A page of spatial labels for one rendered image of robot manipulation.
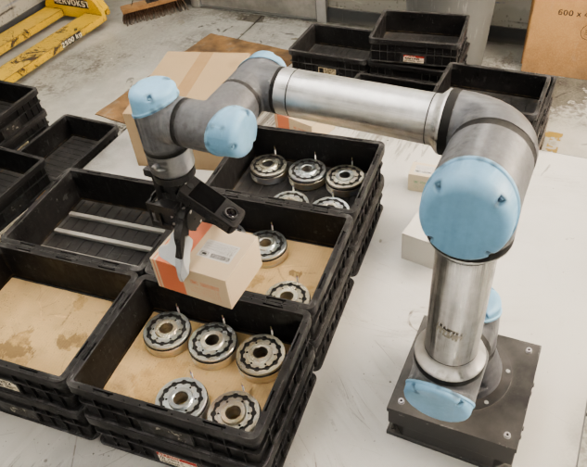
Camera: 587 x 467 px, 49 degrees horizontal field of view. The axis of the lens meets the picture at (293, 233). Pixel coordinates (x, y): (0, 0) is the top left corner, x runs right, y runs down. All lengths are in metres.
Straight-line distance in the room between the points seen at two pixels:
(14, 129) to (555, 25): 2.80
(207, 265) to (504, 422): 0.63
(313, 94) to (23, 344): 0.90
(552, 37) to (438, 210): 3.18
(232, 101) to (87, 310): 0.75
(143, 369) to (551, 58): 3.09
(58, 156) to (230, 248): 1.86
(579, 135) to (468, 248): 2.71
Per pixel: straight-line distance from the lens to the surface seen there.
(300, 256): 1.55
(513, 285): 1.68
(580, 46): 3.94
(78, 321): 1.54
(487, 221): 0.79
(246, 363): 1.32
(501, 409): 1.33
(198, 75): 2.18
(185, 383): 1.32
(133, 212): 1.78
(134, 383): 1.39
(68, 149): 2.98
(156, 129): 0.99
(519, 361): 1.40
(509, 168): 0.81
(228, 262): 1.14
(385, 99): 0.95
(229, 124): 0.92
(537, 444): 1.43
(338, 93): 0.97
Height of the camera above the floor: 1.92
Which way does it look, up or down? 43 degrees down
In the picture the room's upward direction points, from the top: 7 degrees counter-clockwise
